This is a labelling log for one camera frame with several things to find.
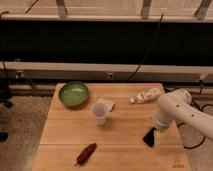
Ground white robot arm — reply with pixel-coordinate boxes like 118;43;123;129
152;89;213;141

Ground white ceramic cup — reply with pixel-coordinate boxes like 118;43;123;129
90;102;109;126

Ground crumpled white plastic bottle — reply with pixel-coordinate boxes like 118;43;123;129
129;87;162;104

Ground green bowl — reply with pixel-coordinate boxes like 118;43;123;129
58;81;89;107

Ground black equipment at left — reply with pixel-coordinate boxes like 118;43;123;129
0;78;14;143

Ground black cables on floor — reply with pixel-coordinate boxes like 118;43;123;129
164;87;213;150

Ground black cable on wall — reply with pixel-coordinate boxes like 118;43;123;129
126;13;165;82

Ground grey metal rail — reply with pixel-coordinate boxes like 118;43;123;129
0;61;213;83

